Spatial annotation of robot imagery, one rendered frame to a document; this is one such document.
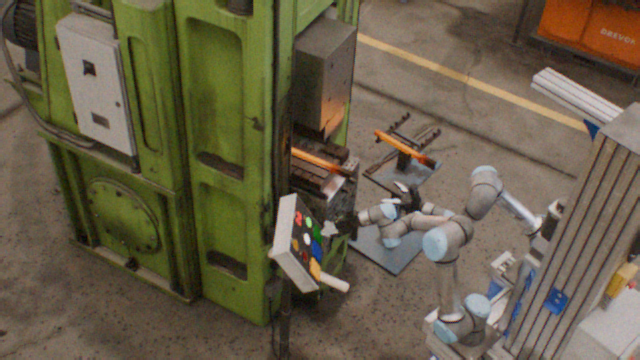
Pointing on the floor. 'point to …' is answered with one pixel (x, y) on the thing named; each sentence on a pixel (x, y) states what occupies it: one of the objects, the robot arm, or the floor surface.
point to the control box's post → (285, 315)
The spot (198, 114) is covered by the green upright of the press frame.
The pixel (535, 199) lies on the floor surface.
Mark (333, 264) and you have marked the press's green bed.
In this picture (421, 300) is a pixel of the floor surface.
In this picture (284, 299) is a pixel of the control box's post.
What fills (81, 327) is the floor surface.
